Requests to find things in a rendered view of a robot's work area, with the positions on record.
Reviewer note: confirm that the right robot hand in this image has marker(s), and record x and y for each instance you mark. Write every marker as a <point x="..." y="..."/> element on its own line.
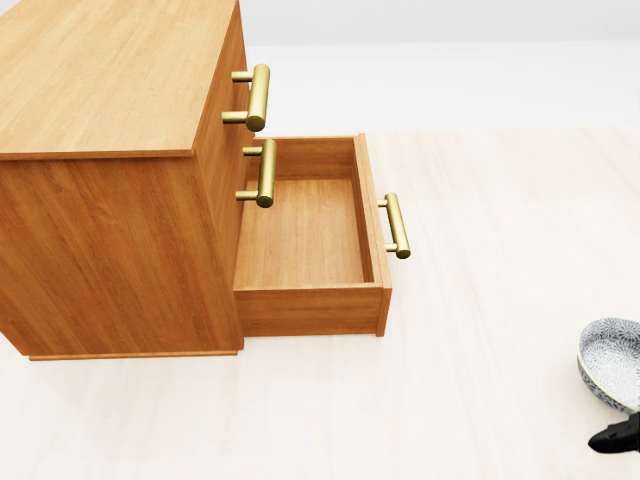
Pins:
<point x="620" y="436"/>

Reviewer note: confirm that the patterned grey bowl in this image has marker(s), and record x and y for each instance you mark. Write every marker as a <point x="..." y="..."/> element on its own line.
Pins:
<point x="612" y="360"/>

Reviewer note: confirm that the wooden cabinet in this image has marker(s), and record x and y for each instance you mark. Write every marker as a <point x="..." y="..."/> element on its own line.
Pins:
<point x="100" y="150"/>

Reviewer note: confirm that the open wooden drawer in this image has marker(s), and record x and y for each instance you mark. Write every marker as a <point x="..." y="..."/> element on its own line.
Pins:
<point x="305" y="235"/>

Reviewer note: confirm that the closed wooden drawer front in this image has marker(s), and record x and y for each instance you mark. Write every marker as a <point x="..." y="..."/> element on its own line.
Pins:
<point x="227" y="95"/>
<point x="227" y="205"/>

